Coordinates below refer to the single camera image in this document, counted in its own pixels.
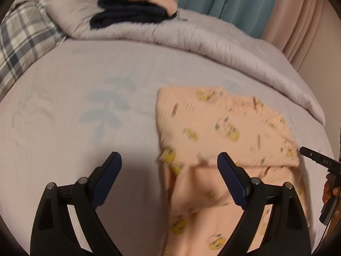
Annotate right hand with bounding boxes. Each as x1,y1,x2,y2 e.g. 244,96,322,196
322,173,333,204

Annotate orange duck print shirt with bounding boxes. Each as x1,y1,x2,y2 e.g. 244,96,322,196
157,87,310,255

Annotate grey folded duvet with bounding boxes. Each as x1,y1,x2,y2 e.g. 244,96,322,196
46,0,325,125

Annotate folded navy garment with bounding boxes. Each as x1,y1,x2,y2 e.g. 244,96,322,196
90,0,170,29

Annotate plaid blue white pillow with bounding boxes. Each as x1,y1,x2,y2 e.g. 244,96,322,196
1,0,66,98

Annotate pink curtain right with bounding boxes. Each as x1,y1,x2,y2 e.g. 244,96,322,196
261,0,340,84

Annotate lilac bed sheet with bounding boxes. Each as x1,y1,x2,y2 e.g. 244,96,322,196
1,39,333,255

